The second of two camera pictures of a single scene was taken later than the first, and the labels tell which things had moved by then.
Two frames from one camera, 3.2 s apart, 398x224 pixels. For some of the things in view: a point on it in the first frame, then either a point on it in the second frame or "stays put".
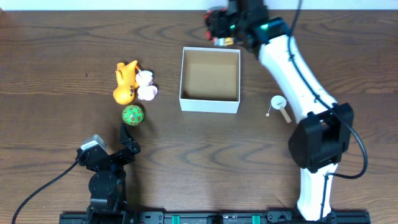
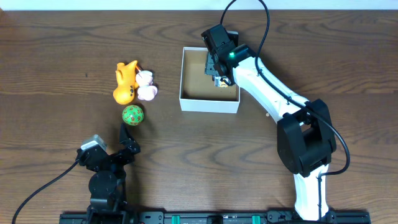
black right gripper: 227,11 → 210,64
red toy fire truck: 220,26 → 219,83
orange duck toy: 124,93 stays put
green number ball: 132,115 stays put
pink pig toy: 146,91 stays put
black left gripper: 111,158 stays put
